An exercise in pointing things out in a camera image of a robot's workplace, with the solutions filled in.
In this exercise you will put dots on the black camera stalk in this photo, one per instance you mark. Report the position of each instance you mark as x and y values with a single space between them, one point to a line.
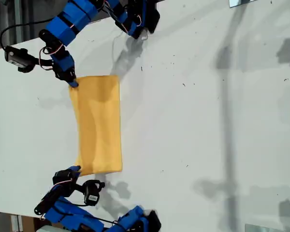
42 64
79 189

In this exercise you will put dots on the white container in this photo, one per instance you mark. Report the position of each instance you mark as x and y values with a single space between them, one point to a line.
42 228

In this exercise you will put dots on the grey metal post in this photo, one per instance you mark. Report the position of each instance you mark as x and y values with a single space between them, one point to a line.
18 21

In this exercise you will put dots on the black camera box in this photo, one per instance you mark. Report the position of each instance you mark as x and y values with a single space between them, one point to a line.
18 59
91 193

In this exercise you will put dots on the yellow square towel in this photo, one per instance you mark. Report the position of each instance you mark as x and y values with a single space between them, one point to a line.
99 125

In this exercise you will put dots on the brown cardboard box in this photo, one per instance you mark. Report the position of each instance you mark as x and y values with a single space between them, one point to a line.
27 223

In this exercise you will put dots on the white table leg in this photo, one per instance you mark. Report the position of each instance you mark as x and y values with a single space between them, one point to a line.
16 223

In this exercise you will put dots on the shiny metal bracket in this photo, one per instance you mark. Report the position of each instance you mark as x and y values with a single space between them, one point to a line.
239 2

